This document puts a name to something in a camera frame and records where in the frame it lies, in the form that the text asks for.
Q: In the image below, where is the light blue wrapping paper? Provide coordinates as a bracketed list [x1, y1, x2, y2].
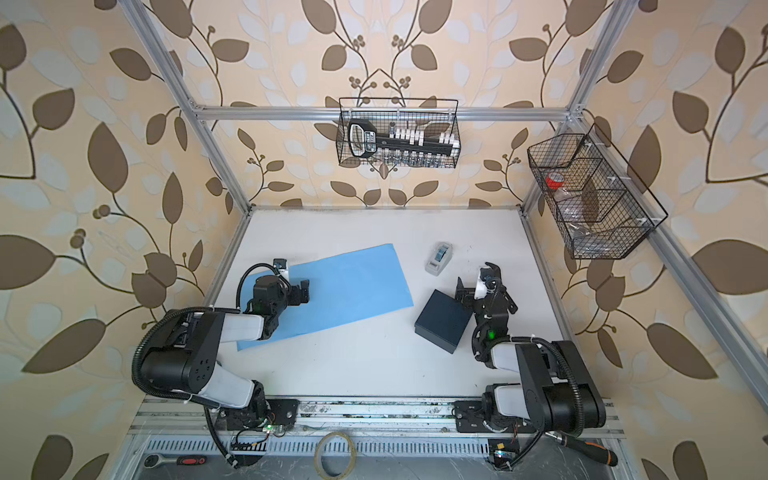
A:
[236, 244, 413, 350]

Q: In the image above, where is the right black wire basket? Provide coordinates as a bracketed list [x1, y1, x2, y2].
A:
[527, 125, 668, 260]

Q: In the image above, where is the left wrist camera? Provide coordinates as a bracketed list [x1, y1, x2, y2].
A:
[273, 258, 289, 280]

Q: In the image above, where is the ratchet wrench red handle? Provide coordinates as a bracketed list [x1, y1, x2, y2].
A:
[143, 453, 208, 469]

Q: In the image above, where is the black socket set holder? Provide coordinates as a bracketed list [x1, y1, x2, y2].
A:
[345, 119, 461, 161]

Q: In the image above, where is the clear tape roll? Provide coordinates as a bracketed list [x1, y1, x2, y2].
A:
[313, 431, 358, 480]

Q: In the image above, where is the aluminium mounting rail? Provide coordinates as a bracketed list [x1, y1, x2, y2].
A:
[128, 395, 625, 439]

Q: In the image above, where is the dark blue gift box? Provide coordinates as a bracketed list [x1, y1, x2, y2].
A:
[414, 290, 472, 354]

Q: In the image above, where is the back black wire basket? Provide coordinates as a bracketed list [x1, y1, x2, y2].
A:
[332, 95, 462, 169]

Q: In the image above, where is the black wire basket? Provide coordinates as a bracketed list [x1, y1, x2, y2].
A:
[332, 95, 462, 169]
[527, 125, 668, 260]

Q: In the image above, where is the grey tape dispenser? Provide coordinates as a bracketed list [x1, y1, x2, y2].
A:
[425, 242, 454, 276]

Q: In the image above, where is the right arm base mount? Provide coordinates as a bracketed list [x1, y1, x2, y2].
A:
[451, 400, 535, 435]

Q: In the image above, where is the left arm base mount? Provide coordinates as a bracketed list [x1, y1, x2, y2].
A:
[213, 398, 300, 432]

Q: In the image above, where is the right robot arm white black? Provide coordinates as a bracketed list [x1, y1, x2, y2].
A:
[455, 262, 607, 437]

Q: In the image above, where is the orange black screwdriver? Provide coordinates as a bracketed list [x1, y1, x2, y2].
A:
[547, 432, 618, 467]

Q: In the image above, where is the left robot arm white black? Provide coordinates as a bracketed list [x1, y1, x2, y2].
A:
[131, 266, 310, 418]

